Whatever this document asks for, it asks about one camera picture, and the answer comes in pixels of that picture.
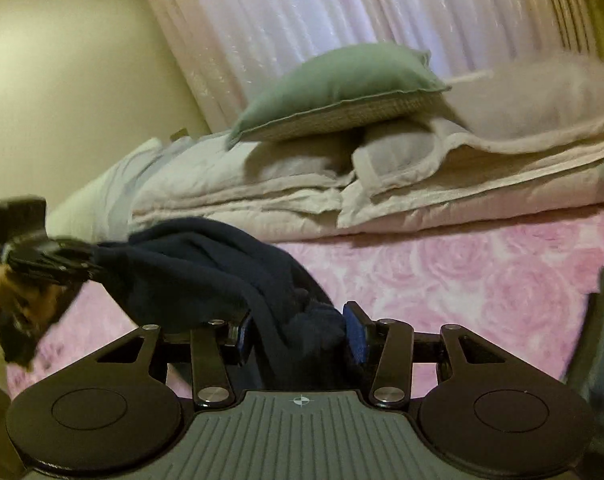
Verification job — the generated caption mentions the dark navy fleece pants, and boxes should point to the dark navy fleece pants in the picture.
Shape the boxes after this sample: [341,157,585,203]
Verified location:
[93,218,359,391]

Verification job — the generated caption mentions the person's left hand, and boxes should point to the person's left hand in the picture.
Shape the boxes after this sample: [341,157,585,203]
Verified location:
[0,264,84,370]

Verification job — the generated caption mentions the white pillow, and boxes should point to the white pillow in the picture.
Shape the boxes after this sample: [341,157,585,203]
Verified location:
[46,138,164,243]

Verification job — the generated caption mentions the pink rose bed sheet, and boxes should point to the pink rose bed sheet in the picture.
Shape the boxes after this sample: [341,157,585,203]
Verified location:
[5,204,604,401]

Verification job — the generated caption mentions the grey folded quilt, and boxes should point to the grey folded quilt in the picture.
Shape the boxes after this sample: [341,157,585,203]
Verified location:
[105,132,354,237]

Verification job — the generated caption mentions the beige folded blanket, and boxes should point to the beige folded blanket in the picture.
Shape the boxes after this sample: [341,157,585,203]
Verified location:
[128,52,604,242]

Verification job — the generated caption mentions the green cushion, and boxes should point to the green cushion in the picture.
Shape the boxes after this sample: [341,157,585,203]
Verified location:
[226,42,449,148]

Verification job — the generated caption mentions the pink curtain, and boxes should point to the pink curtain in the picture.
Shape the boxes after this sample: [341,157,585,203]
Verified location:
[149,0,598,131]

